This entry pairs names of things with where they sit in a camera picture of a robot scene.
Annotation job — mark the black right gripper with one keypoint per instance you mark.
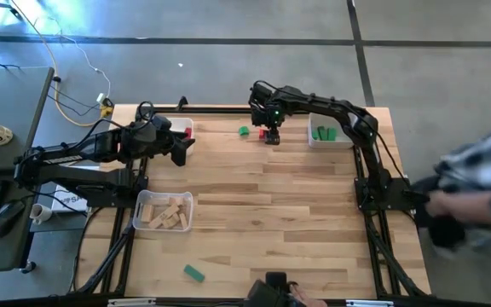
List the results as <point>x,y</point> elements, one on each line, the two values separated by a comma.
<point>267,106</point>

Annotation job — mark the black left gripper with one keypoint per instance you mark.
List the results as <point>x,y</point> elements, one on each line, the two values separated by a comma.
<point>147,143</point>

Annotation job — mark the red rectangular block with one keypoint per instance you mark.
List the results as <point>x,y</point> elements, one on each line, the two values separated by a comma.
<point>262,134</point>

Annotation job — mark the green half-cylinder block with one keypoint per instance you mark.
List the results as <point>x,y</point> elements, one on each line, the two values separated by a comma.
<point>244,131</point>

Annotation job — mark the wooden rectangular block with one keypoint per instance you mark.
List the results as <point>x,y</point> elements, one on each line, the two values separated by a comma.
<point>183,221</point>
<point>173,223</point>
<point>147,213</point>

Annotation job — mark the person's forearm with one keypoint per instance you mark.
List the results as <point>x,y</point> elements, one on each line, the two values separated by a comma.
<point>471,206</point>

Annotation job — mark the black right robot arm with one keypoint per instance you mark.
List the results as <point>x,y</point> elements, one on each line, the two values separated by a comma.
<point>335,108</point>

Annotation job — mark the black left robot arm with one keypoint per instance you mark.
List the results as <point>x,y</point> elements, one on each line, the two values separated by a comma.
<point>66,155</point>

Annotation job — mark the white plastic bin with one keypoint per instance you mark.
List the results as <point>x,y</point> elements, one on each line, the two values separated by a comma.
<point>343,143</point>
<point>181,124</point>

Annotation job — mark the black clamp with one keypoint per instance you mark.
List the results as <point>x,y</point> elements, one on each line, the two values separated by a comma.
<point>182,102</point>

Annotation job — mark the clear plastic bin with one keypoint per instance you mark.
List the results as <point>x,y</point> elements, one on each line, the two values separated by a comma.
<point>142,228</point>

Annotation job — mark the white printed sheet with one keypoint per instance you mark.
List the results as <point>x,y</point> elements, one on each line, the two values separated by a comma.
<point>68,202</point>

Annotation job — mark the white mug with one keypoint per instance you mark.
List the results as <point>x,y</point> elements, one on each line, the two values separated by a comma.
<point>41,213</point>

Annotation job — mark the black device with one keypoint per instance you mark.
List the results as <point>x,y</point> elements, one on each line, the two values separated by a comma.
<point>271,294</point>

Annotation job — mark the person's hand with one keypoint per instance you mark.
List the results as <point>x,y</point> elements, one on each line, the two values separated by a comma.
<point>437,206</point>
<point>307,298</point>

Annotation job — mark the grey desk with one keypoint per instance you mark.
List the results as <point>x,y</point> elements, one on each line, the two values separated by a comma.
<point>11,98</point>

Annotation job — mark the black computer mouse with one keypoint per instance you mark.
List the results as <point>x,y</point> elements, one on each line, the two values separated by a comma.
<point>7,217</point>

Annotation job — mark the black caster wheel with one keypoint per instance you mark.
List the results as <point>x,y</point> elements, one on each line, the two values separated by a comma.
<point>28,268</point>

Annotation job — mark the black round object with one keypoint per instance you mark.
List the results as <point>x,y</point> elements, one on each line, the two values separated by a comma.
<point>446,232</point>

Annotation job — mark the person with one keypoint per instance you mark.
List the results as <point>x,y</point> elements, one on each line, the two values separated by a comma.
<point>484,166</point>

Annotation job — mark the black aluminium table frame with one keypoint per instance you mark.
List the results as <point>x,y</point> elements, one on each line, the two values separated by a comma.
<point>220,111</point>

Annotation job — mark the silver bracket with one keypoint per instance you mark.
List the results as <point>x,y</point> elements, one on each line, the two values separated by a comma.
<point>132,302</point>
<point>369,303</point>

